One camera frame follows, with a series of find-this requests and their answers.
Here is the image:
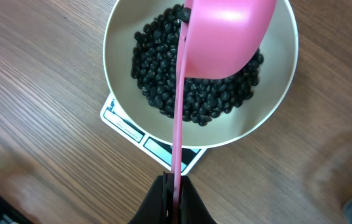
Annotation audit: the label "white ceramic bowl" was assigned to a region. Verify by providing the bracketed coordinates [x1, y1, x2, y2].
[102, 0, 300, 149]

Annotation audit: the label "white digital kitchen scale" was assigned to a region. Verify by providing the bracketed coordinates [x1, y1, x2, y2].
[99, 92, 208, 177]

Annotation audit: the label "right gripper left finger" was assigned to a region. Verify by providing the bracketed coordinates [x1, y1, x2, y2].
[128, 172, 174, 224]

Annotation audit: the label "black beans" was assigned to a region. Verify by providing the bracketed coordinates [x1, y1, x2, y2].
[131, 4, 264, 126]

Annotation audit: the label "pink plastic measuring scoop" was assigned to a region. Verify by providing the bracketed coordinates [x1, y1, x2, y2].
[171, 0, 277, 223]

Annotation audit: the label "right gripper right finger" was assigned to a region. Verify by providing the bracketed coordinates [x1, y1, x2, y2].
[179, 176, 216, 224]

